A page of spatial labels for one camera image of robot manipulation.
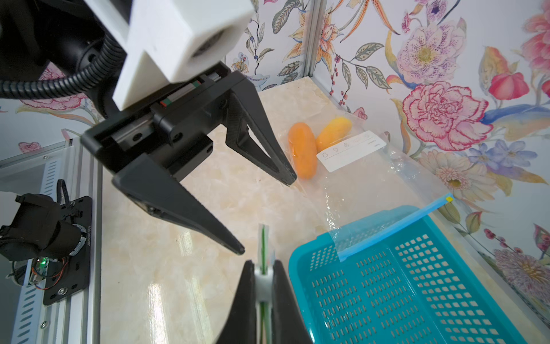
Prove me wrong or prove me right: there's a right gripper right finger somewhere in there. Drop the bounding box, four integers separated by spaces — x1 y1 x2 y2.
272 260 312 344

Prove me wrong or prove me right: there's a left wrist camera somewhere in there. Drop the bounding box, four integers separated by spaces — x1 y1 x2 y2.
86 0 254 110

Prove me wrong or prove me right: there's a clear zip-top bag blue zipper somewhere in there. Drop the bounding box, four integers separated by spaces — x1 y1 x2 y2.
279 107 453 261

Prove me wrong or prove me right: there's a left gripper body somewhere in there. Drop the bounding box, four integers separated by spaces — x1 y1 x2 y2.
81 62 232 181

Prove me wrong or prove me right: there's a small yellow mango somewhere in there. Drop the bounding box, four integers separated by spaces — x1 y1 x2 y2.
316 117 353 153

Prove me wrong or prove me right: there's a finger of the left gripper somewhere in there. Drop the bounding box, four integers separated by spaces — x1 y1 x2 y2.
223 72 297 186
113 153 245 255

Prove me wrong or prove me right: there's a teal plastic basket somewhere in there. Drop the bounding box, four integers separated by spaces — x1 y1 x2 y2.
289 206 524 343

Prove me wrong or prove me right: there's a left aluminium corner post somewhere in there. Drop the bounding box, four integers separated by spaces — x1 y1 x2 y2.
303 0 327 77

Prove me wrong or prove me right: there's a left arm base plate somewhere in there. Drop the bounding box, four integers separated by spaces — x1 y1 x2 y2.
30 196 93 307

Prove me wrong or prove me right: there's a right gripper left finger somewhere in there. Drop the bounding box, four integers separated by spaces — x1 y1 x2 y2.
215 260 257 344

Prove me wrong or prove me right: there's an aluminium rail front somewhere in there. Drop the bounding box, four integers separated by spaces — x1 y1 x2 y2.
1 139 102 343

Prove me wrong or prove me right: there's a large orange mango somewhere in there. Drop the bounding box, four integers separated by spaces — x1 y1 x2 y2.
287 122 318 179

